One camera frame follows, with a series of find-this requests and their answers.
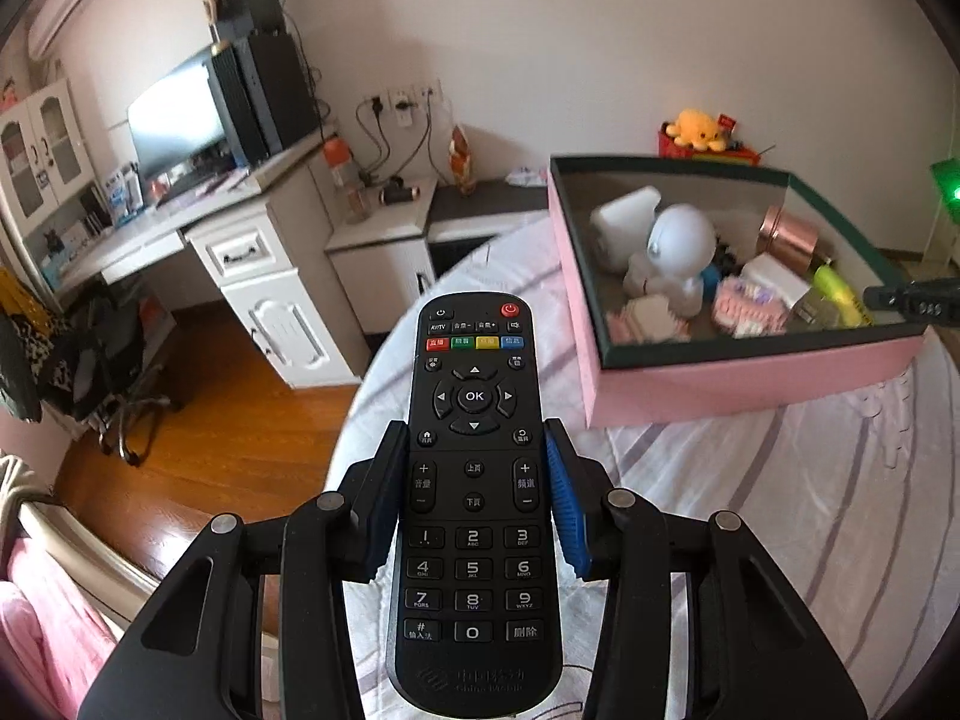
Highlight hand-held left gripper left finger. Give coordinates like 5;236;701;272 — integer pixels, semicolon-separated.
79;420;410;720

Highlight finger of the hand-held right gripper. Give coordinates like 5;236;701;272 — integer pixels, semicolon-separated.
862;280;960;328

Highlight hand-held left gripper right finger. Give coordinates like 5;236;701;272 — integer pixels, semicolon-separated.
543;416;865;720

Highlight yellow highlighter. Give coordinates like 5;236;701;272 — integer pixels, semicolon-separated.
813;262;876;328

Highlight black remote control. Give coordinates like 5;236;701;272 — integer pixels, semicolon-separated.
385;292;564;718

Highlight pink brick donut model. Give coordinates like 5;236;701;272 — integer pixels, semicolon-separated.
712;277;789;339

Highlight pink storage box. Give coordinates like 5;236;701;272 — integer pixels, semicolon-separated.
547;153;929;430

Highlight rose gold tin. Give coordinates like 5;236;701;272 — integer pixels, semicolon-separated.
755;203;823;275

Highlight small black item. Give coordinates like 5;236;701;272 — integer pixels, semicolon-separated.
704;239;740;279

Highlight small pink brick model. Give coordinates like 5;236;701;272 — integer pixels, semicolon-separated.
605;295;692;347

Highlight white desk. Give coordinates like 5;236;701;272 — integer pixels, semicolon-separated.
40;138;370;392

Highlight red toy box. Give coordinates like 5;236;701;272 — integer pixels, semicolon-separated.
658;127;764;167

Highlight white robot toy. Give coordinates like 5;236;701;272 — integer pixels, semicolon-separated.
623;203;718;317

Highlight yellow octopus plush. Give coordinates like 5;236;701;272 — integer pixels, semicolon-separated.
667;108;730;152

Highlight low black white cabinet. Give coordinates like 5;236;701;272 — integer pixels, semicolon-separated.
324;175;554;317

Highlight white charger box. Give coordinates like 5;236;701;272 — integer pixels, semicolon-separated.
588;187;662;272

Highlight black office chair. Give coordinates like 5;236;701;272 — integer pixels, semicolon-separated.
44;291;186;467

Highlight orange cap bottle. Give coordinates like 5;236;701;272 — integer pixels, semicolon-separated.
322;136;359;205

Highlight pink blanket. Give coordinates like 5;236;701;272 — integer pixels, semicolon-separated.
0;538;122;720

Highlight patterned clothes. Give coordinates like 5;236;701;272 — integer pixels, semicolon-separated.
0;268;59;422

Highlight blue white carton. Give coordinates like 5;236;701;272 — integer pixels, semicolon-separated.
104;164;145;227

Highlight black computer tower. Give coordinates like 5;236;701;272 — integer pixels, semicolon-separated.
208;29;321;167

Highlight black computer monitor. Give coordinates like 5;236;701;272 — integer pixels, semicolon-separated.
127;44;230;185

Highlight white glass-door cabinet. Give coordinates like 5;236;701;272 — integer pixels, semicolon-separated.
0;78;96;239

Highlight black box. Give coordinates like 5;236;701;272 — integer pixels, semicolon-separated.
205;0;290;43

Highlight black power cable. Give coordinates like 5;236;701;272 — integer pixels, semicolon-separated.
352;97;437;186

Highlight wall socket strip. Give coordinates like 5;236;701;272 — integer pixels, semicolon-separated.
359;82;445;129

